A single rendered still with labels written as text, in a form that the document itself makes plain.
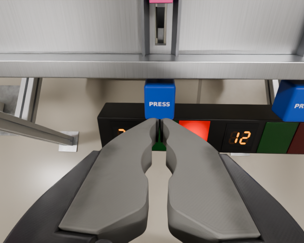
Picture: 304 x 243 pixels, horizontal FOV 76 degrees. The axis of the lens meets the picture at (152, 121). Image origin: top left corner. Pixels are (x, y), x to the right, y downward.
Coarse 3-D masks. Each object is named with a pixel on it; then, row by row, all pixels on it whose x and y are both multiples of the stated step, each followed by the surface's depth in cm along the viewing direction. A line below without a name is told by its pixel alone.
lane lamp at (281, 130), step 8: (264, 128) 18; (272, 128) 18; (280, 128) 18; (288, 128) 18; (264, 136) 19; (272, 136) 19; (280, 136) 19; (288, 136) 19; (264, 144) 19; (272, 144) 19; (280, 144) 19; (288, 144) 19; (256, 152) 20; (264, 152) 20; (272, 152) 20; (280, 152) 20
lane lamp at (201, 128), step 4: (180, 124) 18; (184, 124) 18; (188, 124) 18; (192, 124) 18; (196, 124) 18; (200, 124) 18; (204, 124) 18; (208, 124) 18; (188, 128) 19; (192, 128) 19; (196, 128) 19; (200, 128) 19; (204, 128) 19; (208, 128) 19; (196, 132) 19; (200, 132) 19; (204, 132) 19; (200, 136) 19; (204, 136) 19
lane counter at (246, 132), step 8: (232, 128) 18; (240, 128) 18; (248, 128) 18; (256, 128) 18; (224, 136) 19; (232, 136) 19; (240, 136) 19; (248, 136) 19; (224, 144) 19; (232, 144) 19; (240, 144) 19; (248, 144) 19
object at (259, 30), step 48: (0, 0) 13; (48, 0) 13; (96, 0) 13; (144, 0) 12; (192, 0) 13; (240, 0) 13; (288, 0) 12; (0, 48) 15; (48, 48) 15; (96, 48) 14; (144, 48) 13; (192, 48) 14; (240, 48) 14; (288, 48) 14
